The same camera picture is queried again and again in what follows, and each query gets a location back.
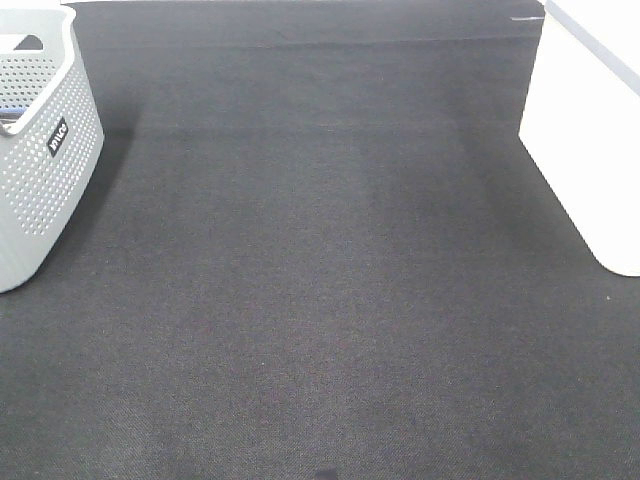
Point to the white plastic bin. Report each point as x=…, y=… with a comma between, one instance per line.
x=580, y=122

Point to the blue towel in basket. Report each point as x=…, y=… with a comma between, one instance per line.
x=11, y=114

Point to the grey perforated laundry basket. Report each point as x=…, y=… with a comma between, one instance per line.
x=47, y=156

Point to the dark grey table mat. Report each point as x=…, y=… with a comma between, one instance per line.
x=314, y=247

